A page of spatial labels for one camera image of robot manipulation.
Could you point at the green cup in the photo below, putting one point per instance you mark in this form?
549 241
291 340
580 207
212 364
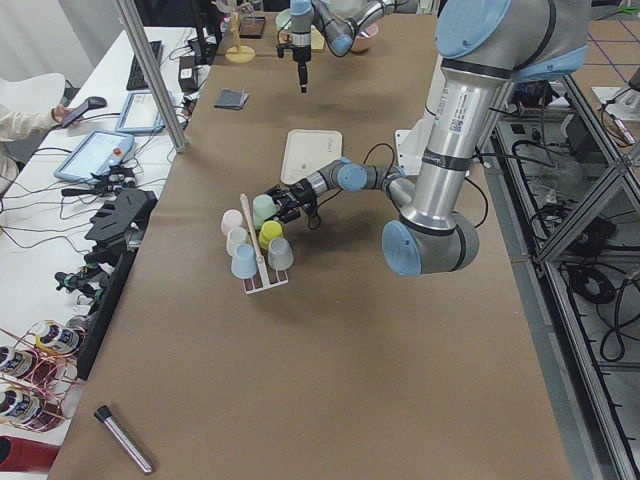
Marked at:
263 209

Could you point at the yellow cup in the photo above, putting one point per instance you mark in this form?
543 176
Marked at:
270 230

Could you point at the grey cup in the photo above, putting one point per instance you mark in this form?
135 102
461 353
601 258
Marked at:
280 254

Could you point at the pink cup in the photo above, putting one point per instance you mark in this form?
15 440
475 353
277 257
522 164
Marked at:
231 219

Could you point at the cream cup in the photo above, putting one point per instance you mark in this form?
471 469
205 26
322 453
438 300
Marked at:
236 236

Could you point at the white rectangular tray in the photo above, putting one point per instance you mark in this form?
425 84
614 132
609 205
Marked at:
307 151

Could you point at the blue cup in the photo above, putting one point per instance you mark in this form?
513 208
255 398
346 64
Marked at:
244 264

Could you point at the white cup rack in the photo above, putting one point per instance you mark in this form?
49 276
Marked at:
266 278

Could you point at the pink ice bowl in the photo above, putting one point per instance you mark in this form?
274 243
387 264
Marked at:
365 39

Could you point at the wooden mug tree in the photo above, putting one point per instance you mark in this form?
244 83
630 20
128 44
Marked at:
237 53

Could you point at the grey folded cloth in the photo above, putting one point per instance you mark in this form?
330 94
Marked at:
231 99

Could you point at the blue teach pendant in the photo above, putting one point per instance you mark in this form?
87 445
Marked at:
140 115
94 156

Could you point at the steel tube black cap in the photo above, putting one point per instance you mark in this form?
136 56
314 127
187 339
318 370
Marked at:
104 415

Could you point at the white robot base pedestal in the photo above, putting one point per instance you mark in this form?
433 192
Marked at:
410 144

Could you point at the aluminium frame post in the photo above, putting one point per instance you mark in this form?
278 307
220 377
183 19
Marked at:
135 32

